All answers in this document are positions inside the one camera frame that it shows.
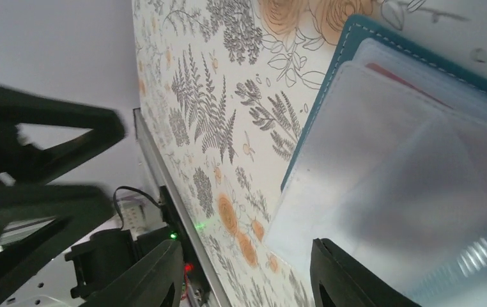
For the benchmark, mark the teal leather card holder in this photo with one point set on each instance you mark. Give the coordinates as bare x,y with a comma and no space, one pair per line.
391,165

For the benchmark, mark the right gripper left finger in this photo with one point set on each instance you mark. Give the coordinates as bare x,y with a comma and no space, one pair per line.
155,280

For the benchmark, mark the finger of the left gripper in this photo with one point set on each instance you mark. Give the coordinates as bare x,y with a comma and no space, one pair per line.
42,138
72,210

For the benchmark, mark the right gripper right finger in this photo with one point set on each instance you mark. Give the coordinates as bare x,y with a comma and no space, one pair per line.
339,280

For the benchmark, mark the aluminium rail frame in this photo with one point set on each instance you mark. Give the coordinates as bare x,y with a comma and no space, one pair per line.
205,288

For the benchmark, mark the floral table mat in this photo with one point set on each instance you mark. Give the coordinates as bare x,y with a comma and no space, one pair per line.
226,90

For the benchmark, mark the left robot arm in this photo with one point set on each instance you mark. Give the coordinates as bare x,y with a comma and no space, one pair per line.
98,258

